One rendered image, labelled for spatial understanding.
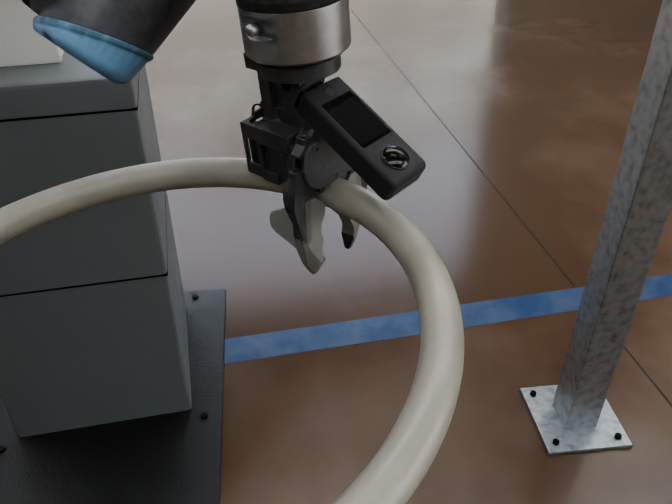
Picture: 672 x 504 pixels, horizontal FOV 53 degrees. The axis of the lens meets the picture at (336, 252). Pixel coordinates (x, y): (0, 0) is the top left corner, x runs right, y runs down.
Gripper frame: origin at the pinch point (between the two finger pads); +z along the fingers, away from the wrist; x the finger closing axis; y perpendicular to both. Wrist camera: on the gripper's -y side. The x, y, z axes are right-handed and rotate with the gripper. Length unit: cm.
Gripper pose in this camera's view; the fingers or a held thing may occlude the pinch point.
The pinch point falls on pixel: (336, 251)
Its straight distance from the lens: 67.8
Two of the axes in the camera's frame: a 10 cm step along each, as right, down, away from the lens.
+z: 0.8, 8.0, 5.9
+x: -6.6, 4.8, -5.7
